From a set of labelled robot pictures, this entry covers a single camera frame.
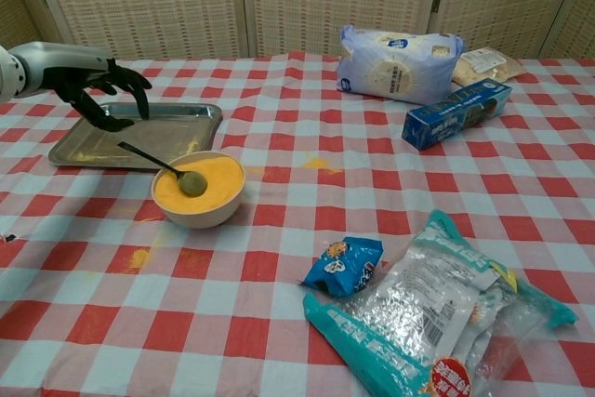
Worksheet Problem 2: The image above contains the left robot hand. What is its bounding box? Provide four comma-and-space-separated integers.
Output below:
20, 41, 153, 133

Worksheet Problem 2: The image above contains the black spoon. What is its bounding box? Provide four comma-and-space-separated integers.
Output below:
117, 140, 208, 197

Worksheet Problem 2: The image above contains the rectangular metal tray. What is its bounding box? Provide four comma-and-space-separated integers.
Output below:
47, 101, 224, 171

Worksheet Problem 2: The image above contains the yellow bowl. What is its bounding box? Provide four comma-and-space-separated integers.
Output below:
151, 151, 246, 230

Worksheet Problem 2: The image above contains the spilled yellow powder pile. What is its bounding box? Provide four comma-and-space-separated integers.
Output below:
299, 157, 345, 174

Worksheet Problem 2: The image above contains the red white checkered tablecloth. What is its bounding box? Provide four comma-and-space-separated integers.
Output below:
0, 50, 595, 397

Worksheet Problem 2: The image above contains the light purple food bag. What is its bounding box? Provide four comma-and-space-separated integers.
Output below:
335, 23, 466, 106

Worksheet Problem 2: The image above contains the small blue snack packet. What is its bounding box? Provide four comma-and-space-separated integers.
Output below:
297, 235, 385, 298

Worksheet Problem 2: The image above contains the blue cling wrap box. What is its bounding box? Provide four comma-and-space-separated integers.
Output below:
402, 78, 514, 152

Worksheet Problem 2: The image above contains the clear bag of crackers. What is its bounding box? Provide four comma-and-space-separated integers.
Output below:
453, 46, 529, 87

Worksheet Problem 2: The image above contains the large teal clear snack bag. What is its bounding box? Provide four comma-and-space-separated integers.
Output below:
302, 208, 580, 397

